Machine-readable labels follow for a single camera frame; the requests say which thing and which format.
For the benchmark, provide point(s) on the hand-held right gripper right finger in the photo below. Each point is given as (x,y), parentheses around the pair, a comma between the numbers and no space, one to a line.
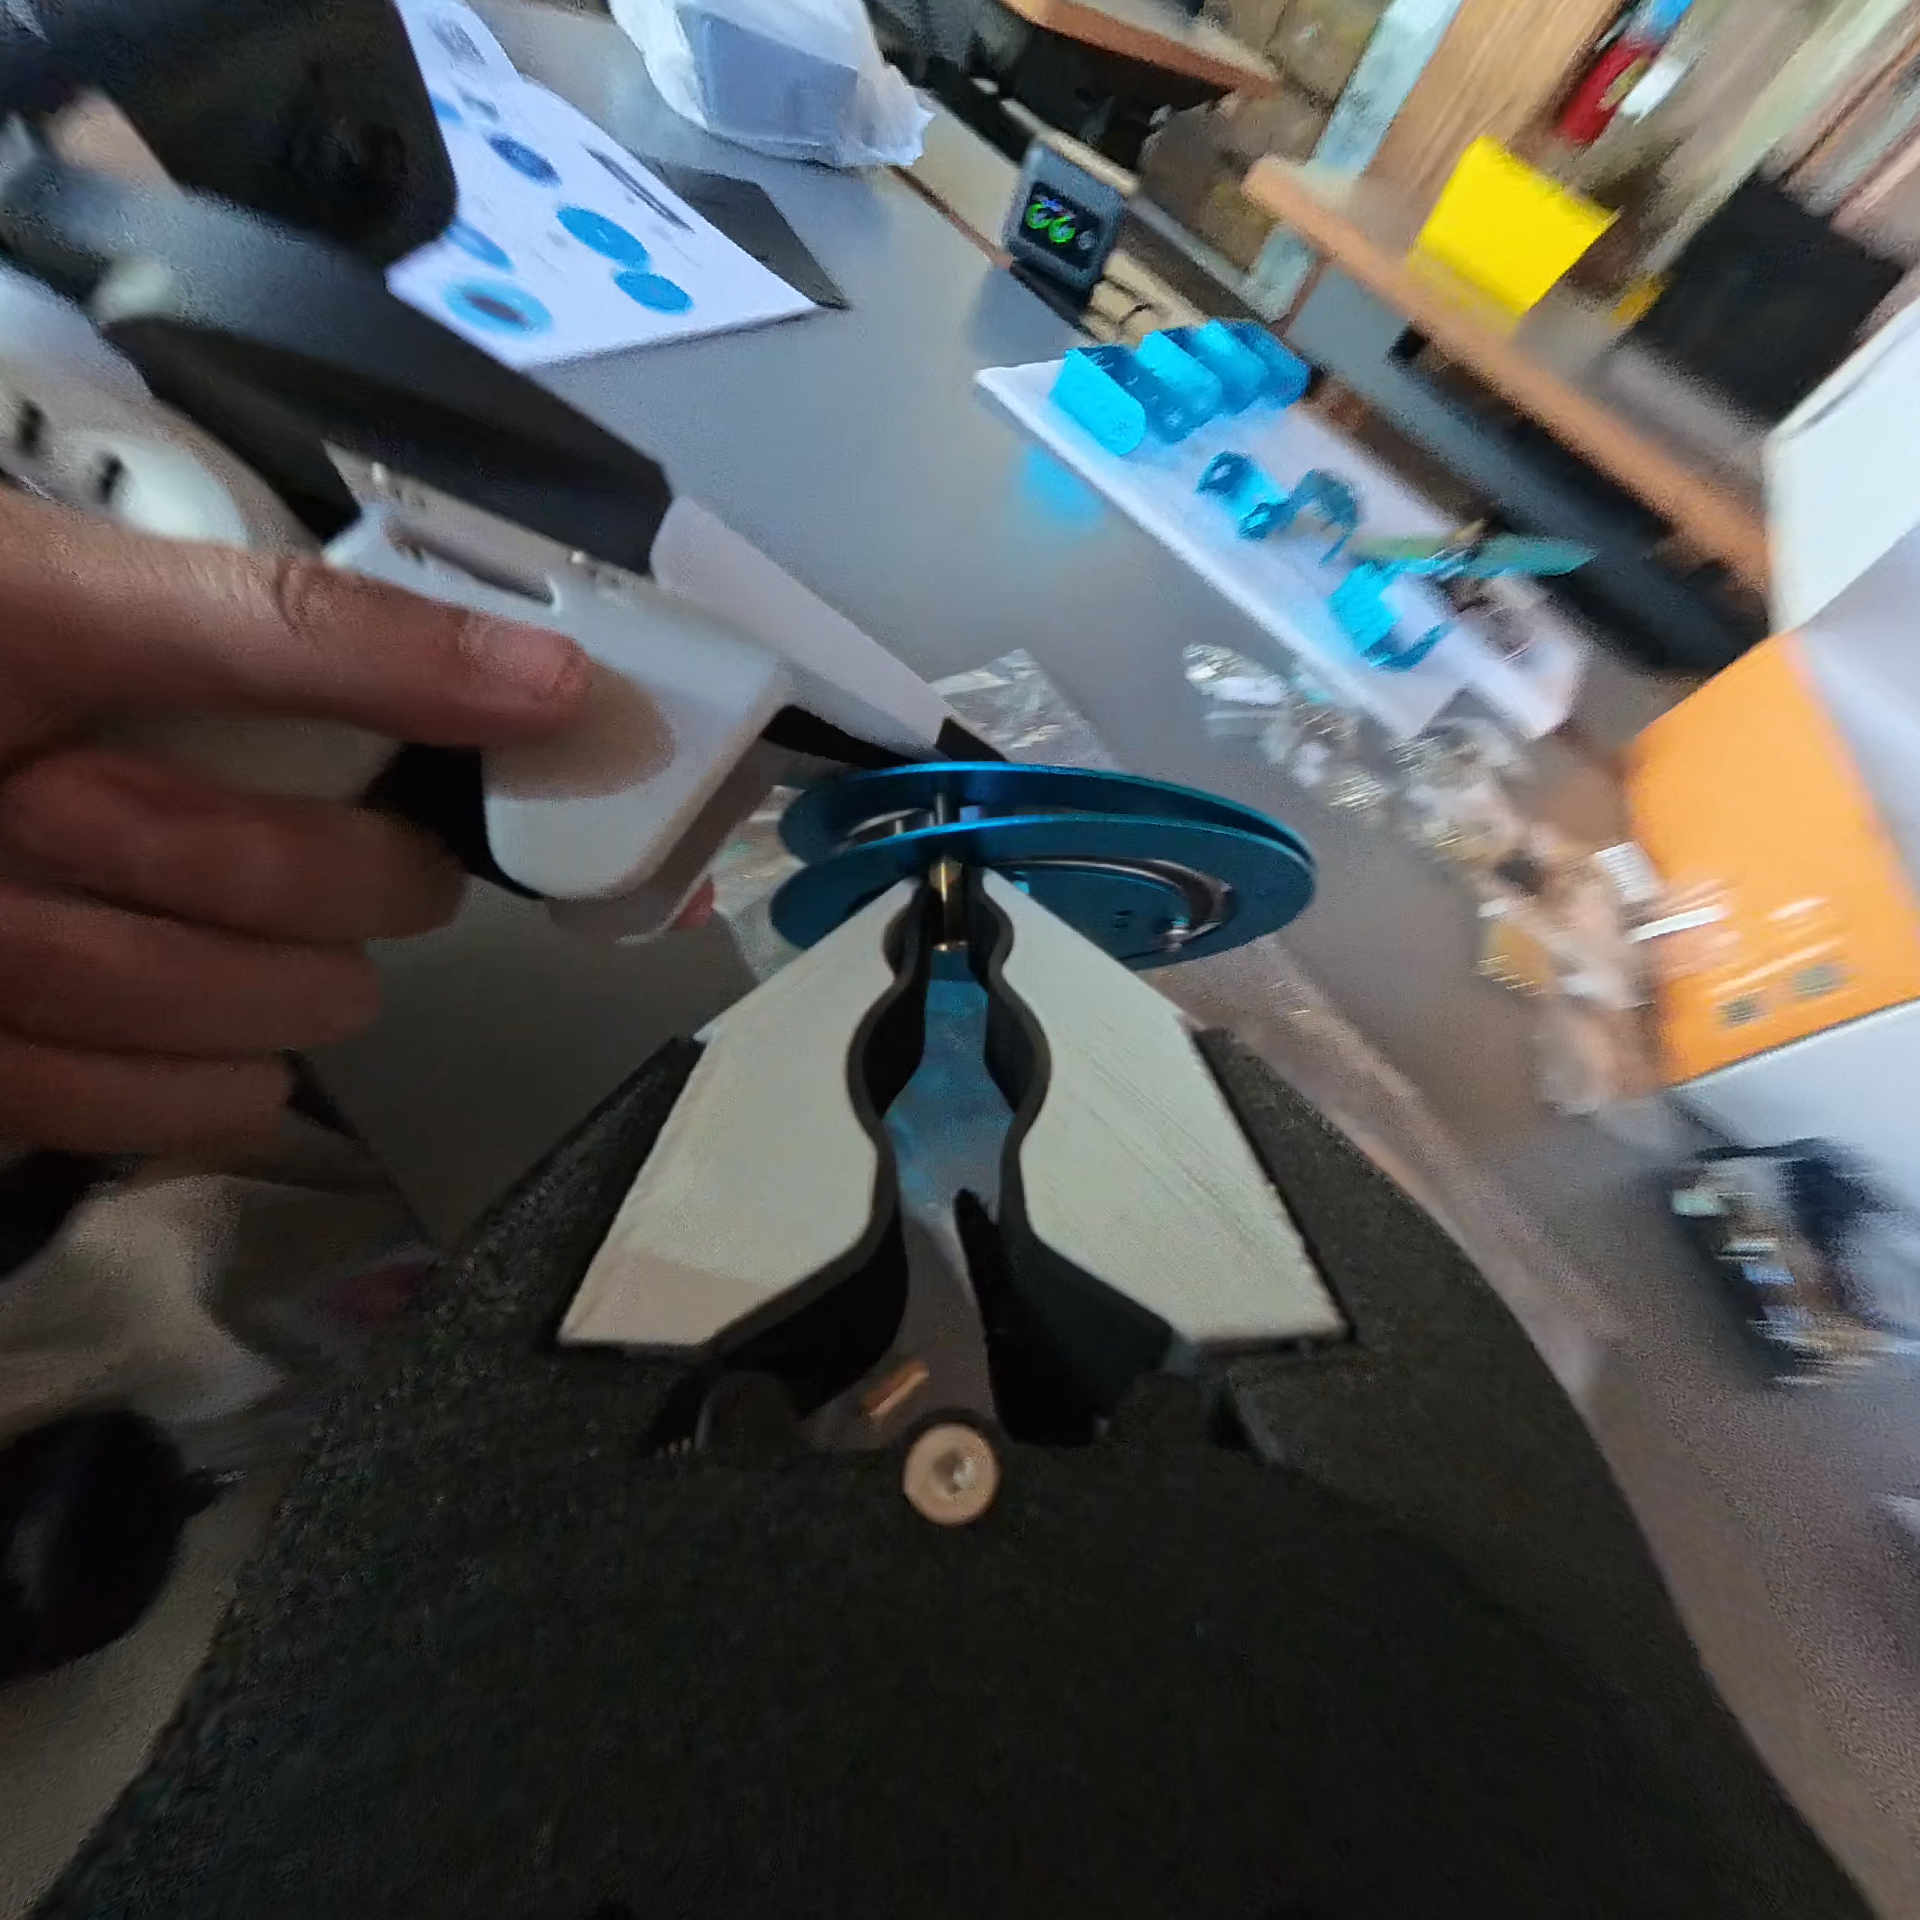
(1156,1186)

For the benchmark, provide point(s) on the white foam block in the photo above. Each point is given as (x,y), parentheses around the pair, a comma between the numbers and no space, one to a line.
(1530,662)

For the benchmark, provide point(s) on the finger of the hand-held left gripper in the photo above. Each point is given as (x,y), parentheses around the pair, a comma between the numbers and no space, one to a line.
(810,645)

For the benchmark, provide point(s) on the clear plastic bag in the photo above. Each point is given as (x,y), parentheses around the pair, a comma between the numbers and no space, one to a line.
(1036,715)

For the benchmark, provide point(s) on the brass hex standoff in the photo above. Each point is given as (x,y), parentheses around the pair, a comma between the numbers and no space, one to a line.
(893,1388)
(948,892)

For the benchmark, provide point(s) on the dark foil parts bag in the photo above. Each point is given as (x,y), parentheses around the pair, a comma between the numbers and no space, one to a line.
(1787,1261)

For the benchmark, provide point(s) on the plastic-wrapped grey block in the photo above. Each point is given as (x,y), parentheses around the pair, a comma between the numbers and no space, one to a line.
(765,77)

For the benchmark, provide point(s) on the white instruction booklet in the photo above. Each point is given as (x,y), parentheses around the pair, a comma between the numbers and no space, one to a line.
(601,255)

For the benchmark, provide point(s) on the person's left hand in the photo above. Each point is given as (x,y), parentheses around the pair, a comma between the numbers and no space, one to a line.
(182,841)

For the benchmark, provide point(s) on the yellow sign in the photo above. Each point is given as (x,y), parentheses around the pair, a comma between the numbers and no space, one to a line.
(1507,225)

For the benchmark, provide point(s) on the background wooden table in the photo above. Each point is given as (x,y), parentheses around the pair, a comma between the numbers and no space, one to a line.
(1500,347)

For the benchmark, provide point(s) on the blue disc bearing assembly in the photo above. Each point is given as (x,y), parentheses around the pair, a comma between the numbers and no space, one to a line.
(1230,886)

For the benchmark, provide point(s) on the black device green lights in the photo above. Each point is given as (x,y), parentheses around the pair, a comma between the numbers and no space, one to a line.
(1069,222)

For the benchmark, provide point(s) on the white foam board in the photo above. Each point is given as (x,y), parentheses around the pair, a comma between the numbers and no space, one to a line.
(1201,570)

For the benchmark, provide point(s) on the orange cardboard box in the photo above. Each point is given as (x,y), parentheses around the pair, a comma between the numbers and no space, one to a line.
(1770,841)

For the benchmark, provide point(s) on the pile of small screw bags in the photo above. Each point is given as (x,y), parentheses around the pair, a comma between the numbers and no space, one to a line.
(1426,810)

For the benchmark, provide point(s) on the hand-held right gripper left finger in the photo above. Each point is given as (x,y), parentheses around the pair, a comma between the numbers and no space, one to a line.
(734,1186)

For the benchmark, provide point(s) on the black metal plate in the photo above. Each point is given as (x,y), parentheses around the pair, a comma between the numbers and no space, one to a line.
(765,241)

